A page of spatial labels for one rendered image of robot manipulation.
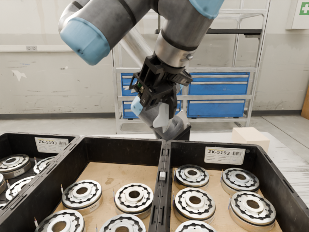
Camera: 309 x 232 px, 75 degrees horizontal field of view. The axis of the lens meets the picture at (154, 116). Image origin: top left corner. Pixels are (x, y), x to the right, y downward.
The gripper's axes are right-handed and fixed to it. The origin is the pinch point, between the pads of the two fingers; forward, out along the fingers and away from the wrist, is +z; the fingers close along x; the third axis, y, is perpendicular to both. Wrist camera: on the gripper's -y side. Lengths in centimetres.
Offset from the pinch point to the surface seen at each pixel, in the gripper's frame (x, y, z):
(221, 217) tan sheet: 32.8, -0.4, 4.5
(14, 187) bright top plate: -6.7, 35.5, 23.8
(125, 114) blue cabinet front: -79, -86, 157
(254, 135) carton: 26, -63, 26
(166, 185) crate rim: 18.5, 8.8, 0.9
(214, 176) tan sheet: 25.5, -12.9, 11.7
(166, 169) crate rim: 15.4, 4.4, 3.9
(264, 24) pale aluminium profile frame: -48, -215, 27
